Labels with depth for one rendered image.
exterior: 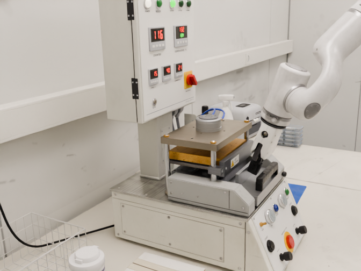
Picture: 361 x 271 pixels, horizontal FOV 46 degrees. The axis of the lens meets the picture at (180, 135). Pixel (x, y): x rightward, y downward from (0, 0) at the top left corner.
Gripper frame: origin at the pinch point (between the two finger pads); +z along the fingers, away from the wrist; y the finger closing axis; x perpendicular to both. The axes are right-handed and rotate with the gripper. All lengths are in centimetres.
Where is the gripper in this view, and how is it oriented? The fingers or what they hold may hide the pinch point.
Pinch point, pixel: (254, 166)
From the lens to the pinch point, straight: 126.7
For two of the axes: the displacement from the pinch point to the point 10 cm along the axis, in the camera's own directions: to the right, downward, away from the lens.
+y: 4.9, -2.6, 8.3
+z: -2.7, 8.6, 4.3
